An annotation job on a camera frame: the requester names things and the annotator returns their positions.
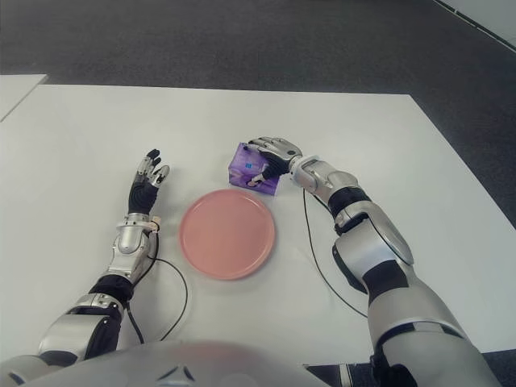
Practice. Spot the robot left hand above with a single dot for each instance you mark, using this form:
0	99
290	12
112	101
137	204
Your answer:
141	197

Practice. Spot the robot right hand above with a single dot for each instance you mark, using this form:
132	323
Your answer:
282	151

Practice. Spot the purple tissue paper pack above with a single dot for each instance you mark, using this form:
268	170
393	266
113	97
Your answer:
242	169

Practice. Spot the robot left arm silver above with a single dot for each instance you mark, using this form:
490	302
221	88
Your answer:
129	242

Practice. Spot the robot right arm silver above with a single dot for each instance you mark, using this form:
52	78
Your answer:
371	250

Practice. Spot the pink round plate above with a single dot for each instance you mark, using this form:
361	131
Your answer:
227	234

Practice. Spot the white side table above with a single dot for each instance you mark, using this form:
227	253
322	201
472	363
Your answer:
16	92

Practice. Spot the grey robot torso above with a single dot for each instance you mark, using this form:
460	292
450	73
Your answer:
225	363

